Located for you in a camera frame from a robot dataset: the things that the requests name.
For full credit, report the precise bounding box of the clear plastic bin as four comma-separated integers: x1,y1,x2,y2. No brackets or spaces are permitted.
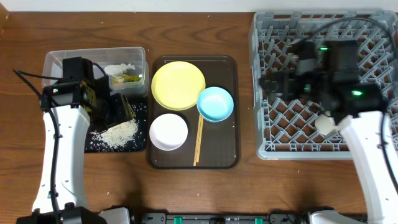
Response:
43,47,149,96

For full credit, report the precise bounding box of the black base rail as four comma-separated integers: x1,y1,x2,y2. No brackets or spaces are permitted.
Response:
108,205,368,224

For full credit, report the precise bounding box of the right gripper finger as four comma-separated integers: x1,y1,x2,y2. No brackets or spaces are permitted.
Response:
276,92,295,101
259,72,295,93

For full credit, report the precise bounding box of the green snack wrapper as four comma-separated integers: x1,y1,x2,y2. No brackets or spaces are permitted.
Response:
112,74,142,83

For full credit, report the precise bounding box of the white napkin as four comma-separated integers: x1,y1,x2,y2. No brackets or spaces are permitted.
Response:
104,63,136,77

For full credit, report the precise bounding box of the black tray bin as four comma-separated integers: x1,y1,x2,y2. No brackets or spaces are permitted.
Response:
84,95,149,153

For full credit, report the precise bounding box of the yellow plate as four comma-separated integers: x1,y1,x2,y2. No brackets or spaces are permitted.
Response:
151,61,206,111

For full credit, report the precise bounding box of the pile of rice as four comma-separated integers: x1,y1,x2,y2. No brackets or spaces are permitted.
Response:
89,104,144,152

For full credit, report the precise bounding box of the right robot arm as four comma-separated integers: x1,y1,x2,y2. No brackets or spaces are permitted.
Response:
259,68,397,223

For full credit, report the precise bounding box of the white cup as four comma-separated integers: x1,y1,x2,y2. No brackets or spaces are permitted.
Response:
315,111,336,136

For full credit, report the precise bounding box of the light blue bowl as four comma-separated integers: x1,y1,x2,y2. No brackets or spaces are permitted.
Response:
197,86,234,123

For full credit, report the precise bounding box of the pink bowl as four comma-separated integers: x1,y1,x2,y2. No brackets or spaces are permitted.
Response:
149,113,188,151

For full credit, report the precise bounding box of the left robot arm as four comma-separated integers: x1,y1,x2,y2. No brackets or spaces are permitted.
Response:
16,76,132,223

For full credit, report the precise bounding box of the grey dishwasher rack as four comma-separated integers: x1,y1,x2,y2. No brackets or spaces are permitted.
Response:
249,10,397,160

